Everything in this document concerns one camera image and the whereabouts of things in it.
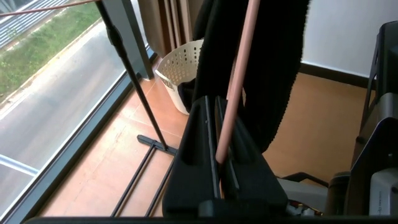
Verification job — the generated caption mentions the black clothes rack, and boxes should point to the black clothes rack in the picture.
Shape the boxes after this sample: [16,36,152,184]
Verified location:
[95,0,180,218]

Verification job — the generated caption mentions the brown curtain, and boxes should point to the brown curtain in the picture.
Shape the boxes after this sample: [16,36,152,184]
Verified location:
[137,0,205,58]

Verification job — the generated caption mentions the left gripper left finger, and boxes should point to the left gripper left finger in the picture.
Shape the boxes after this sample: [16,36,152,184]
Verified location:
[162,95,221,217]

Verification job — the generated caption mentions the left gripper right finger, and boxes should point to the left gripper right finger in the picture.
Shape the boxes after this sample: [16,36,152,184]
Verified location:
[214,96,289,217]

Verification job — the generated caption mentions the window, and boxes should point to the window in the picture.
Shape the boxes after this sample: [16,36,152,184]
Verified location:
[0,0,156,224]

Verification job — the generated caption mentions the black trousers with white cord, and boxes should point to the black trousers with white cord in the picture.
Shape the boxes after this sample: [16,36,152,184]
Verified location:
[191,0,312,153]

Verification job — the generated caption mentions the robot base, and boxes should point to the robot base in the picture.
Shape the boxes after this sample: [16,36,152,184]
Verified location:
[276,20,398,217]

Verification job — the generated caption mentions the white laundry basket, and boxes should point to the white laundry basket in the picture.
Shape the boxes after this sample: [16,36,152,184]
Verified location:
[154,39,205,116]

